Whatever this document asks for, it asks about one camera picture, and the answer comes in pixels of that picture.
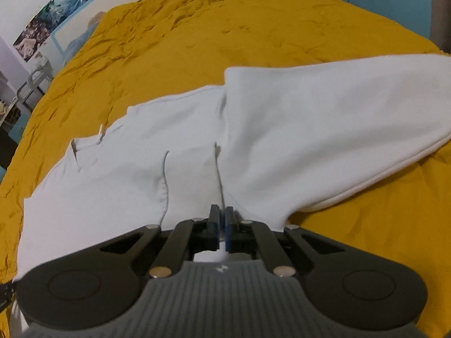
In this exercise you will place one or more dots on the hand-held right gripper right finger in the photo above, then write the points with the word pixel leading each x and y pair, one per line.
pixel 229 226

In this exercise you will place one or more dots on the wall poster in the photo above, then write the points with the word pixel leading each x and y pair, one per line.
pixel 31 38
pixel 56 11

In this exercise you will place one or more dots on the yellow blanket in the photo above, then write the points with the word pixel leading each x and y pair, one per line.
pixel 246 24

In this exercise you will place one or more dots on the white garment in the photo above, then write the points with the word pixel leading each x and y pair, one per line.
pixel 282 130

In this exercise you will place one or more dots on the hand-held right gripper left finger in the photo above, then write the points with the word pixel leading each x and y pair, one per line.
pixel 215 220

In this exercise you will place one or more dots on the light blue pillow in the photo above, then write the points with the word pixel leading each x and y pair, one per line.
pixel 82 38

